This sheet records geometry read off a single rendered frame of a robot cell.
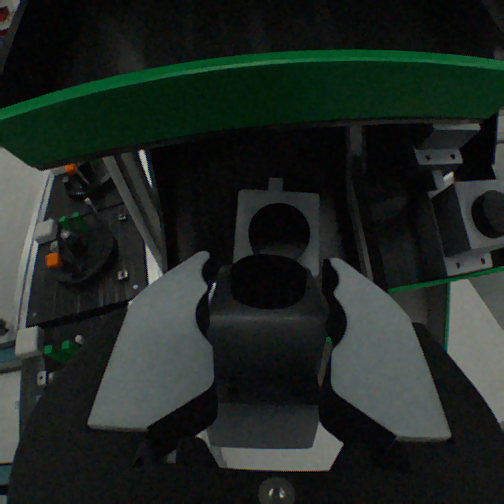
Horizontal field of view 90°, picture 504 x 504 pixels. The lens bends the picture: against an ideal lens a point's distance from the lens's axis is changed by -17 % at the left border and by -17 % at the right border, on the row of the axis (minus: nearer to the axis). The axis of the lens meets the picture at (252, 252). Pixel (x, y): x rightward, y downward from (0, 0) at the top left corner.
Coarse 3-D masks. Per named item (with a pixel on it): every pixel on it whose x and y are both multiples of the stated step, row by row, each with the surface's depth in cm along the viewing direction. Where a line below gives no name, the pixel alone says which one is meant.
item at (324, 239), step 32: (320, 128) 23; (160, 160) 20; (192, 160) 23; (224, 160) 23; (256, 160) 23; (288, 160) 23; (320, 160) 23; (160, 192) 19; (192, 192) 22; (224, 192) 22; (320, 192) 22; (160, 224) 20; (192, 224) 22; (224, 224) 22; (320, 224) 22; (352, 224) 20; (224, 256) 21; (320, 256) 21; (352, 256) 20; (320, 288) 21
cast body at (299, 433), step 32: (256, 256) 13; (224, 288) 12; (256, 288) 10; (288, 288) 10; (224, 320) 10; (256, 320) 10; (288, 320) 10; (320, 320) 10; (224, 352) 11; (256, 352) 11; (288, 352) 11; (320, 352) 11; (224, 384) 11; (256, 384) 11; (288, 384) 11; (224, 416) 10; (256, 416) 10; (288, 416) 10; (256, 448) 11; (288, 448) 11
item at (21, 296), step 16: (144, 160) 73; (48, 176) 73; (48, 192) 69; (32, 224) 62; (32, 240) 59; (32, 256) 56; (32, 272) 54; (160, 272) 53; (16, 288) 52; (16, 304) 49; (16, 320) 47; (80, 320) 52; (16, 336) 46
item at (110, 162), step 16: (112, 160) 18; (128, 160) 18; (112, 176) 19; (128, 176) 20; (144, 176) 20; (128, 192) 20; (144, 192) 20; (128, 208) 21; (144, 208) 22; (144, 224) 23; (144, 240) 24; (160, 240) 25; (160, 256) 26
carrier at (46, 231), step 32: (64, 224) 51; (96, 224) 56; (128, 224) 58; (64, 256) 52; (96, 256) 51; (128, 256) 53; (32, 288) 50; (64, 288) 50; (96, 288) 49; (128, 288) 49; (32, 320) 46; (64, 320) 47
